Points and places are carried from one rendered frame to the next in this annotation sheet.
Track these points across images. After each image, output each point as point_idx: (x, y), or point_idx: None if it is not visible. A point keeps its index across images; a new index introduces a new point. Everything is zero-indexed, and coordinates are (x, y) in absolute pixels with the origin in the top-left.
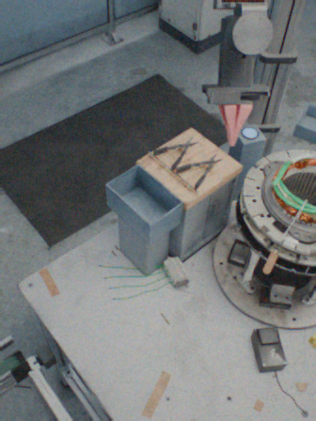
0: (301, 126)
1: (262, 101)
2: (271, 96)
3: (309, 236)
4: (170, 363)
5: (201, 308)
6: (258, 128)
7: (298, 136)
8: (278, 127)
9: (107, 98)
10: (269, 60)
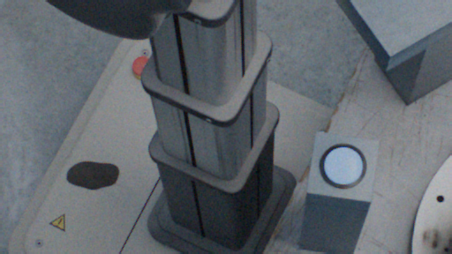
0: (402, 49)
1: (236, 56)
2: (244, 33)
3: None
4: None
5: None
6: (335, 136)
7: (400, 63)
8: (271, 44)
9: None
10: (231, 10)
